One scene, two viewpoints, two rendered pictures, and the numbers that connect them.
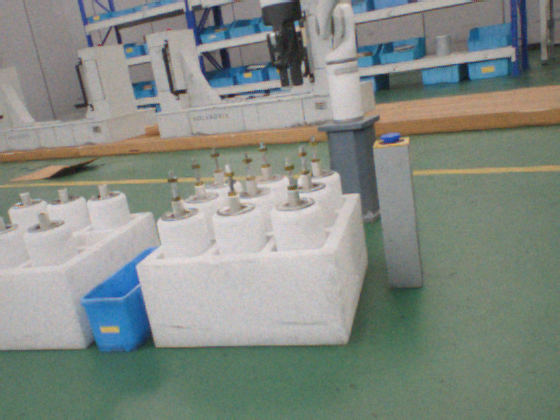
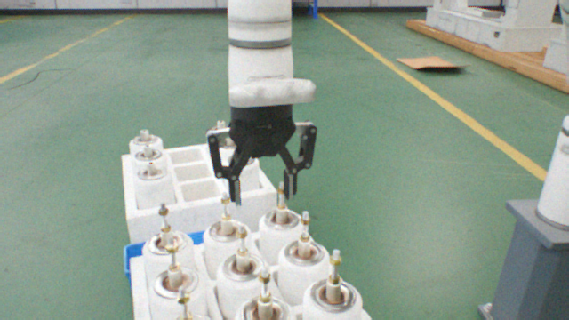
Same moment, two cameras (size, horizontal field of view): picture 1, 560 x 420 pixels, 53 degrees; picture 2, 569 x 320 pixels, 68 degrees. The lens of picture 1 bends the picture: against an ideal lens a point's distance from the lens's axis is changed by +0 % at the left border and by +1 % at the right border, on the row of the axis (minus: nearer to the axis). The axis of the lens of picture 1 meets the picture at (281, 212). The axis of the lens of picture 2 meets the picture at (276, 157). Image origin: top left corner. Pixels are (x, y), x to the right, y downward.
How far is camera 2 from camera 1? 0.99 m
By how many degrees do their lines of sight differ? 51
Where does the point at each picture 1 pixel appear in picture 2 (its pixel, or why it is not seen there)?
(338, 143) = (520, 239)
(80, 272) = (148, 223)
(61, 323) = not seen: hidden behind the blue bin
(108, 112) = (514, 21)
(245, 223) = (156, 308)
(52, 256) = (140, 199)
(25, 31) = not seen: outside the picture
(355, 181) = (516, 299)
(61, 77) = not seen: outside the picture
